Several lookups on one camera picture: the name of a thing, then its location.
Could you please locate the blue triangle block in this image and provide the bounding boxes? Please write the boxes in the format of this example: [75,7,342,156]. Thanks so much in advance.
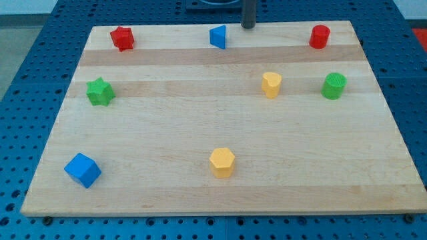
[209,25,226,49]

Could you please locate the yellow hexagon block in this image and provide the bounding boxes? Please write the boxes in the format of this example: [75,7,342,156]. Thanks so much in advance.
[209,147,235,178]

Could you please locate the wooden board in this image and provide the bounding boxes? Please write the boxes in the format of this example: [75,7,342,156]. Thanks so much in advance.
[21,21,426,217]

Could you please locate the yellow heart block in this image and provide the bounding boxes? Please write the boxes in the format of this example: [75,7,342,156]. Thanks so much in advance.
[262,72,282,99]

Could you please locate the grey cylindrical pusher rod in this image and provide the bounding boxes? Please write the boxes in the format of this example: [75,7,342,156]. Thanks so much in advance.
[240,0,258,29]

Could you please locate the green star block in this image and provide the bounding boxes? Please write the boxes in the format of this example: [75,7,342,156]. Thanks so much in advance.
[86,77,115,106]

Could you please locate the red star block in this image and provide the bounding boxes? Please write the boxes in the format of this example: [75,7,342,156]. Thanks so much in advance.
[110,26,135,52]

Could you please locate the green cylinder block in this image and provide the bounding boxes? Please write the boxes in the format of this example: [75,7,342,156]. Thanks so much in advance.
[321,73,347,100]

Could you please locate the red cylinder block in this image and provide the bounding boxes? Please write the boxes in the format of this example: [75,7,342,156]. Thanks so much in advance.
[309,25,330,49]

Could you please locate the blue cube block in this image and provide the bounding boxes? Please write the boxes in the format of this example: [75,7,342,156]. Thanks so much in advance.
[64,153,101,189]

